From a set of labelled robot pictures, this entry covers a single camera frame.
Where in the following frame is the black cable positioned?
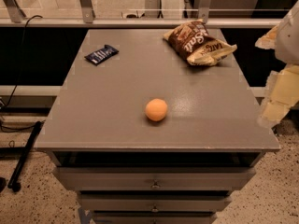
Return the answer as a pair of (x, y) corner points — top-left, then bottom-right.
(0, 14), (44, 133)

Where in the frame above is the grey drawer cabinet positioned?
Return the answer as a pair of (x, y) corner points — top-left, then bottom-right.
(36, 29), (279, 224)

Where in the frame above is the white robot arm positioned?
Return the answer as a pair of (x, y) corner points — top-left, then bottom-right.
(255, 1), (299, 128)

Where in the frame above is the metal railing frame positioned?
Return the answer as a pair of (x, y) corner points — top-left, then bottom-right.
(0, 0), (291, 28)

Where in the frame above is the orange fruit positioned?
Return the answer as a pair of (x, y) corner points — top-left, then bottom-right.
(145, 99), (168, 121)

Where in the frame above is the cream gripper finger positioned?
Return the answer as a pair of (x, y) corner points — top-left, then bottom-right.
(257, 64), (299, 128)
(255, 25), (278, 49)

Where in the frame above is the brown chip bag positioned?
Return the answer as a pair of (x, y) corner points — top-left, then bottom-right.
(164, 19), (237, 66)

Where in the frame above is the blue rxbar blueberry bar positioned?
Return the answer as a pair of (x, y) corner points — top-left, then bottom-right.
(85, 45), (119, 66)

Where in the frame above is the black pole on floor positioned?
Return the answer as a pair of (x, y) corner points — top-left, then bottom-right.
(7, 121), (43, 192)

